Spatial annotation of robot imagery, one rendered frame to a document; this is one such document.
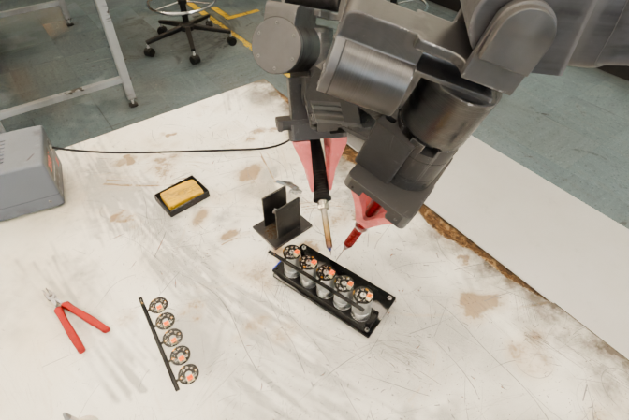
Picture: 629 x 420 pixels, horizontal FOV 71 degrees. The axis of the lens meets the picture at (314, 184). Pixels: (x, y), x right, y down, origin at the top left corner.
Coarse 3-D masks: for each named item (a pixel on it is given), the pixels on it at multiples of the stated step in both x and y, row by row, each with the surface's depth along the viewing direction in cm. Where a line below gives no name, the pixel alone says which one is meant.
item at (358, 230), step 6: (372, 204) 45; (378, 204) 44; (366, 210) 46; (372, 210) 45; (378, 210) 45; (372, 216) 46; (354, 228) 49; (360, 228) 48; (366, 228) 48; (354, 234) 49; (360, 234) 49; (348, 240) 50; (354, 240) 50; (348, 246) 51
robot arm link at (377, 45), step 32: (352, 0) 30; (384, 0) 31; (352, 32) 29; (384, 32) 29; (416, 32) 29; (448, 32) 30; (512, 32) 25; (544, 32) 24; (352, 64) 30; (384, 64) 30; (416, 64) 30; (480, 64) 27; (512, 64) 26; (352, 96) 31; (384, 96) 31
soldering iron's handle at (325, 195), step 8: (312, 144) 60; (320, 144) 61; (312, 152) 60; (320, 152) 60; (312, 160) 59; (320, 160) 59; (320, 168) 59; (320, 176) 58; (320, 184) 58; (320, 192) 57; (328, 192) 58
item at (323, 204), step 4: (320, 200) 57; (324, 200) 57; (328, 200) 58; (320, 204) 57; (324, 204) 57; (328, 204) 58; (320, 208) 57; (324, 208) 57; (328, 208) 57; (324, 212) 57; (324, 216) 57; (324, 220) 57; (328, 220) 57; (324, 224) 57; (328, 224) 57; (324, 228) 56; (328, 228) 56; (324, 232) 56; (328, 232) 56; (328, 236) 56; (328, 240) 56; (328, 244) 56
